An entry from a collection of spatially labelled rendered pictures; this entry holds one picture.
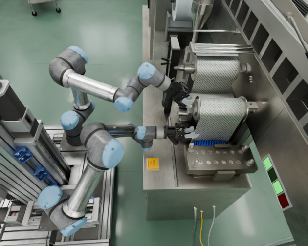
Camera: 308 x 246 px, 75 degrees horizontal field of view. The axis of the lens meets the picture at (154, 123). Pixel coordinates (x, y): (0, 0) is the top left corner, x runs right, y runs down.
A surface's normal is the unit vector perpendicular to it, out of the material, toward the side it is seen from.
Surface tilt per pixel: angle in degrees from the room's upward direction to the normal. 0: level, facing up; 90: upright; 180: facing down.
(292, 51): 90
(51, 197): 8
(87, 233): 0
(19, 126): 90
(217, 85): 92
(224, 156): 0
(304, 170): 90
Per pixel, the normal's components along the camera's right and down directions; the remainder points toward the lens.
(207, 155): 0.05, -0.61
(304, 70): -1.00, 0.00
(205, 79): 0.04, 0.81
